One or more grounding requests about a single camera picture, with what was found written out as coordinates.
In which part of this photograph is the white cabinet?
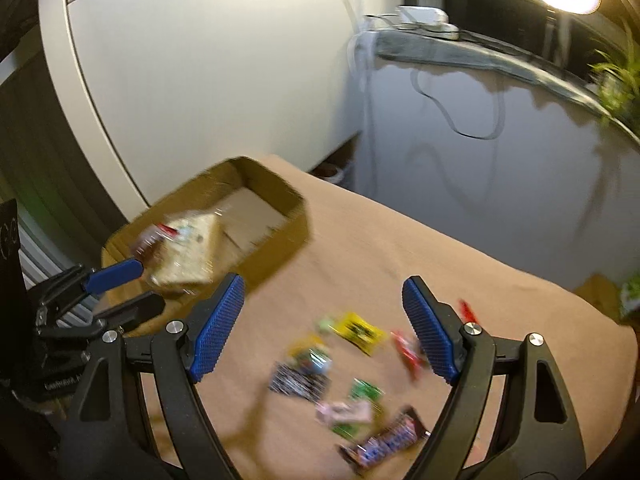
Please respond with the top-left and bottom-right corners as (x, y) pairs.
(38, 0), (361, 219)

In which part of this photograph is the pink white candy packet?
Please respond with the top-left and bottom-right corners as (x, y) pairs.
(316, 399), (374, 427)

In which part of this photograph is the yellow candy packet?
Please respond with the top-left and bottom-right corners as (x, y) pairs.
(332, 312), (386, 356)

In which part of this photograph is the red candy wrapper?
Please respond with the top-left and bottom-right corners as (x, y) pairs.
(390, 330), (428, 382)

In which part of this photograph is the brown cardboard box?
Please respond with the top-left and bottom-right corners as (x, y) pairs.
(102, 157), (310, 337)

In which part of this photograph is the black cable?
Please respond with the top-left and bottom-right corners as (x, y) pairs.
(409, 29), (508, 142)

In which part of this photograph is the Snickers chocolate bar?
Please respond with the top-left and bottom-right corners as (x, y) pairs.
(337, 406), (431, 474)

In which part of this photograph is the green potted plant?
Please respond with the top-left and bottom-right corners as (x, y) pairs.
(590, 20), (639, 134)

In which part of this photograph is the plain green candy wrapper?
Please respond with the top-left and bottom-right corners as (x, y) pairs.
(331, 422), (371, 441)

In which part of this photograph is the white cable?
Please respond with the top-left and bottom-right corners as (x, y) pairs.
(326, 0), (402, 196)

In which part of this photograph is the white power strip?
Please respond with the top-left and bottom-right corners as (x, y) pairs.
(397, 6), (459, 40)

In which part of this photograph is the green clear-wrapped candy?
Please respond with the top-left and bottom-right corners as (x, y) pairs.
(316, 316), (337, 335)

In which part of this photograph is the black patterned snack packet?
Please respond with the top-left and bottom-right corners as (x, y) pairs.
(268, 363), (330, 403)

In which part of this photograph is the red bean cake packet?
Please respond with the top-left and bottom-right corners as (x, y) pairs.
(130, 223), (179, 262)

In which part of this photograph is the blue yellow egg snack packet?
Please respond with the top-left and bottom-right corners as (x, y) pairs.
(286, 336), (333, 375)

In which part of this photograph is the beige sandwich cracker packet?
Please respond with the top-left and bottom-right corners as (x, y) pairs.
(149, 212), (222, 290)

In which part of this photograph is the green mint candy packet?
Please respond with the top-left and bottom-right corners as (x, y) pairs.
(348, 378), (384, 408)

